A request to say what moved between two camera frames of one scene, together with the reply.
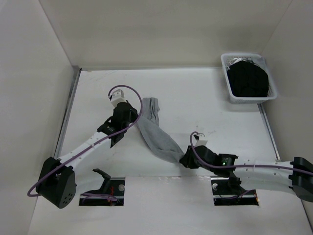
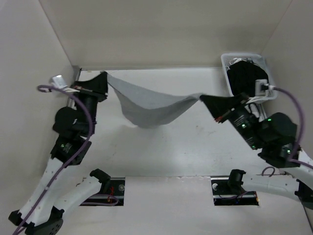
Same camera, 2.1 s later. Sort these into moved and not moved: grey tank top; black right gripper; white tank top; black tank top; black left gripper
Moved: grey tank top; black right gripper; black left gripper
Not moved: black tank top; white tank top
